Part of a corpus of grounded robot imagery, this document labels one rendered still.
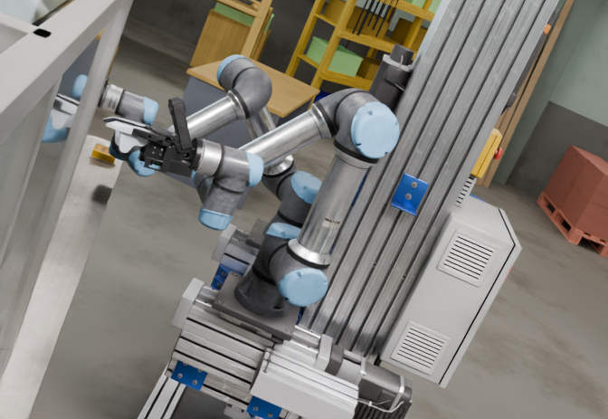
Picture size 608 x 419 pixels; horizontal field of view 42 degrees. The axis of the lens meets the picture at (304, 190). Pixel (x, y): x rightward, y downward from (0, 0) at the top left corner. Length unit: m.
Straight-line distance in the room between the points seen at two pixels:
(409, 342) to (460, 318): 0.16
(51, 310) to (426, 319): 1.06
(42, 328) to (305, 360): 0.81
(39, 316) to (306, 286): 0.65
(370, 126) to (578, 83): 8.18
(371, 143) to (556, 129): 8.18
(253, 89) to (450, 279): 0.77
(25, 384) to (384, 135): 0.92
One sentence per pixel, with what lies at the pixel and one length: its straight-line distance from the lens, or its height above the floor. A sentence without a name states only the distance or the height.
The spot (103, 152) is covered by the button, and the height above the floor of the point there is 0.92.
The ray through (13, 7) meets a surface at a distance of 0.76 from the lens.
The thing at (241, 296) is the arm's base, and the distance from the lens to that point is 2.10.
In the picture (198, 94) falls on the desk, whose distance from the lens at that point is 5.04.
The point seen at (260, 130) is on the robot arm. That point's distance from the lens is 2.49.
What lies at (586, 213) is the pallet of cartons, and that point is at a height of 0.34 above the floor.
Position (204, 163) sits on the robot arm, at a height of 1.21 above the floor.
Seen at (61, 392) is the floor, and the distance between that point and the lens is 2.97.
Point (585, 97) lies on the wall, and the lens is 9.94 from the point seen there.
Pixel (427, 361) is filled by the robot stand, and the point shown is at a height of 0.82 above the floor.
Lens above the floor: 1.75
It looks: 17 degrees down
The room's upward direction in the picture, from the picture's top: 24 degrees clockwise
